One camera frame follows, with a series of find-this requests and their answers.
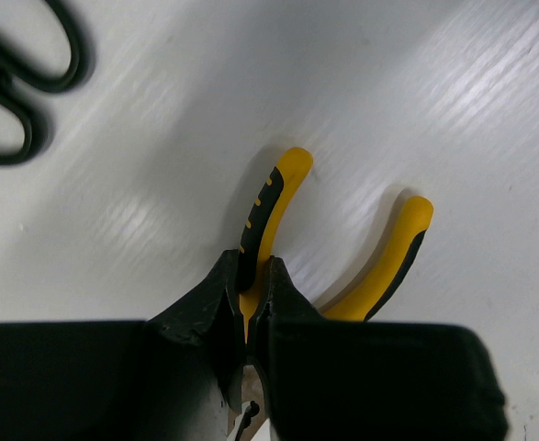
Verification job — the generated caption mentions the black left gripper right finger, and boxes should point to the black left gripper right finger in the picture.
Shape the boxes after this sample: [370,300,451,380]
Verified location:
[254,257,508,440]

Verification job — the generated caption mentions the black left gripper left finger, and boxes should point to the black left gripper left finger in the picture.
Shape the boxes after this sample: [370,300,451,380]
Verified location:
[0,250,244,440]

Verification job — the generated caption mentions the yellow black pliers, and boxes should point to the yellow black pliers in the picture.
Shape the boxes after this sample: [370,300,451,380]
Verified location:
[237,147,433,337]

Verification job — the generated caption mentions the black handled scissors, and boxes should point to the black handled scissors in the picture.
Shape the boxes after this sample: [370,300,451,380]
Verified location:
[0,0,96,167]

